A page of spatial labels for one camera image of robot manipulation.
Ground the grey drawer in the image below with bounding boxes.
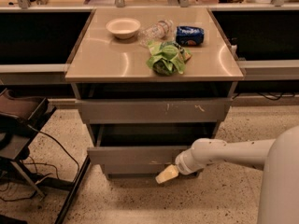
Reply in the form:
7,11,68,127
76,98,232,124
88,122,219,179

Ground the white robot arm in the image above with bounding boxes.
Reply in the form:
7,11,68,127
156,126,299,224

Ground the grey top drawer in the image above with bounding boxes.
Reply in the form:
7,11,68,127
76,98,232,124

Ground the black bar on floor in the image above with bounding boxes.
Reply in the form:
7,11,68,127
54,157,90,224

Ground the grey cabinet with steel top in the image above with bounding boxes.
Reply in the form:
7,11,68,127
64,6,245,147

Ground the green chip bag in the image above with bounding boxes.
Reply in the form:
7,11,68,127
147,41,192,76

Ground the blue soda can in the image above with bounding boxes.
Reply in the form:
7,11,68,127
176,26,205,46

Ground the clear plastic water bottle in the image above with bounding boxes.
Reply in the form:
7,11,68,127
138,20,173,41

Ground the white bowl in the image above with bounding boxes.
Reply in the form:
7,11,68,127
106,18,141,39

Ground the black cart with tray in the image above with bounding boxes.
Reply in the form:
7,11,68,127
0,89,56,198

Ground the black cable on floor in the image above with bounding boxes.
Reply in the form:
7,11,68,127
0,124,81,203

